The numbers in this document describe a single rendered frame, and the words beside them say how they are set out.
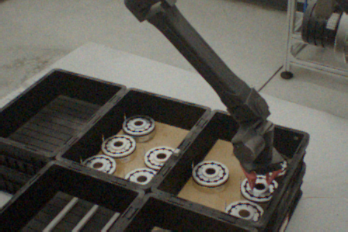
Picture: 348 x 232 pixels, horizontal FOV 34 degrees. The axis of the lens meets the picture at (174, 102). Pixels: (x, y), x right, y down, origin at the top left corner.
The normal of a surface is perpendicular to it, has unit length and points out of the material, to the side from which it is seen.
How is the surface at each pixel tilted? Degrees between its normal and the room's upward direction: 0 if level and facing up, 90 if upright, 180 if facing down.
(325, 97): 0
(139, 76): 0
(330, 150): 0
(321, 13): 90
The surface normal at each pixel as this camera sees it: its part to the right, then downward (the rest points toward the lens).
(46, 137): -0.04, -0.83
